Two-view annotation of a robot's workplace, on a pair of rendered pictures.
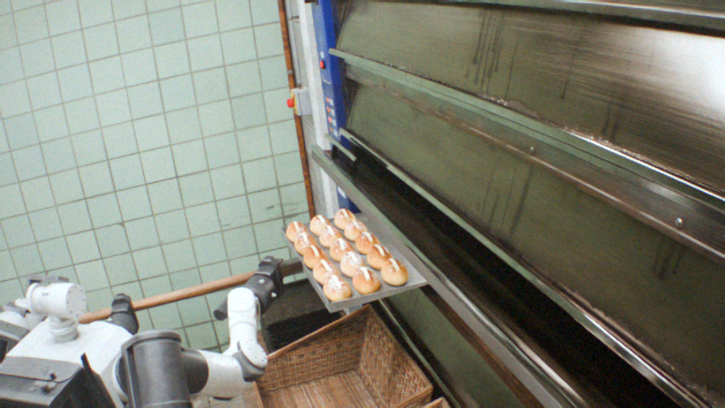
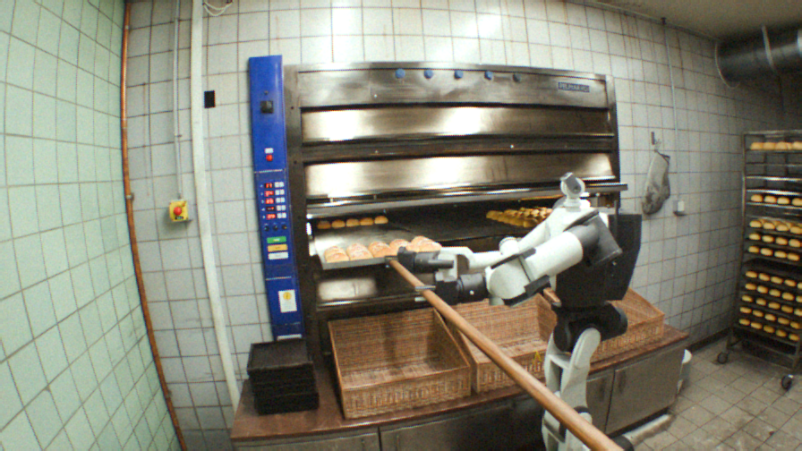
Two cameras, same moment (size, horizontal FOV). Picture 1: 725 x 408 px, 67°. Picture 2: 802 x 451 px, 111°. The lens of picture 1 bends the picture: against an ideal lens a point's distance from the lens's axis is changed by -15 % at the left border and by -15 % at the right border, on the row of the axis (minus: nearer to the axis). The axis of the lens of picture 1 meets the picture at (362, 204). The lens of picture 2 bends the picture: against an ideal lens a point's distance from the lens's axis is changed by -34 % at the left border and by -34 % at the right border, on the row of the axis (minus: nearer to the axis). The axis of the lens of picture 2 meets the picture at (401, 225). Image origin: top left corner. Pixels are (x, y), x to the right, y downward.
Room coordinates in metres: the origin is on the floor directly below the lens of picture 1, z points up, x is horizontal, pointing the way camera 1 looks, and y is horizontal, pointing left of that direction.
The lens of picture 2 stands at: (1.49, 1.89, 1.56)
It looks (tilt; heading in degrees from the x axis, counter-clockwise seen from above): 8 degrees down; 272
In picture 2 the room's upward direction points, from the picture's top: 4 degrees counter-clockwise
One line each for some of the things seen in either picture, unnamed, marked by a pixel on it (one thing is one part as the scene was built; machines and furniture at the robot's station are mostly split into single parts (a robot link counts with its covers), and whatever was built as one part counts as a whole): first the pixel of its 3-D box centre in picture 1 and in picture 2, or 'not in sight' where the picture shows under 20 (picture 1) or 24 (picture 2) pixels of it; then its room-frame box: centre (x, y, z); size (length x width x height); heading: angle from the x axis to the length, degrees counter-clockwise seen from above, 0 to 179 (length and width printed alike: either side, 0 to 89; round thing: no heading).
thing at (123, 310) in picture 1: (122, 324); (454, 290); (1.39, 0.68, 1.19); 0.12 x 0.10 x 0.13; 9
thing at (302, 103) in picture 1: (302, 100); (180, 209); (2.58, 0.19, 1.46); 0.10 x 0.07 x 0.10; 15
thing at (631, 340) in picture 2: not in sight; (603, 314); (0.47, -0.14, 0.72); 0.56 x 0.49 x 0.28; 14
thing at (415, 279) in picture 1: (362, 248); (379, 251); (1.67, 0.02, 1.19); 0.55 x 0.36 x 0.03; 17
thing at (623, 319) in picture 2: not in sight; (591, 321); (0.89, 0.59, 1.00); 0.28 x 0.13 x 0.18; 16
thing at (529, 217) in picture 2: not in sight; (533, 216); (0.69, -0.81, 1.21); 0.61 x 0.48 x 0.06; 105
